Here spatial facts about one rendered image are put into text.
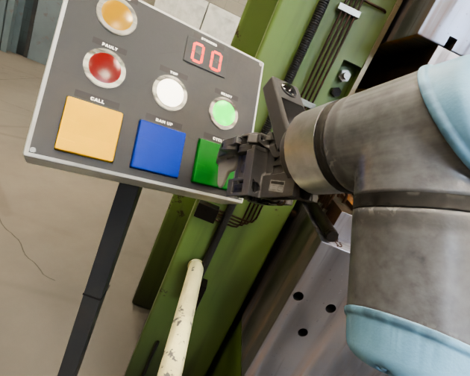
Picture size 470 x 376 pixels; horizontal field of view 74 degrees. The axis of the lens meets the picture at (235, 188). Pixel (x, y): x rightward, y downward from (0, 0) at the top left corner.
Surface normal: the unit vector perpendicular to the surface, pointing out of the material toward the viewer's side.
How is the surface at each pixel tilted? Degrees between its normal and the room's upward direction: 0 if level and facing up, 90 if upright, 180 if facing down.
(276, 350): 90
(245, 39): 90
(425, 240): 77
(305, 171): 129
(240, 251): 90
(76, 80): 60
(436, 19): 90
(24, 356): 0
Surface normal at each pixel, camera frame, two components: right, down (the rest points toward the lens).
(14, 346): 0.39, -0.87
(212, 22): 0.06, 0.35
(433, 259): -0.29, -0.15
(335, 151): -0.83, 0.21
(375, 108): -0.82, -0.32
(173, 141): 0.51, -0.05
